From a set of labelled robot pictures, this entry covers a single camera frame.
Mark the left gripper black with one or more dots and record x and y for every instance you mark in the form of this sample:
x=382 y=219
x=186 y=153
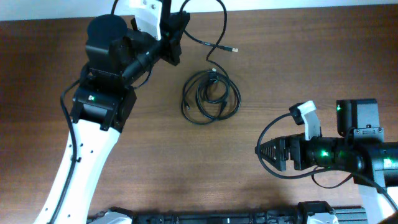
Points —
x=170 y=32

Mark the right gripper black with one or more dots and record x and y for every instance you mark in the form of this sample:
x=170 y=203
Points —
x=297 y=140

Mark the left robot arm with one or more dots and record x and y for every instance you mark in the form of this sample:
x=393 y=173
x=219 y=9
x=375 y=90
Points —
x=119 y=53

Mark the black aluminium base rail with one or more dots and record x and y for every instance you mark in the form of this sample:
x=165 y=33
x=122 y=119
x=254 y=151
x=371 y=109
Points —
x=303 y=212

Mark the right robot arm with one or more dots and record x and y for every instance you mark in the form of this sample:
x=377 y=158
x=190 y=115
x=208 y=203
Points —
x=360 y=150

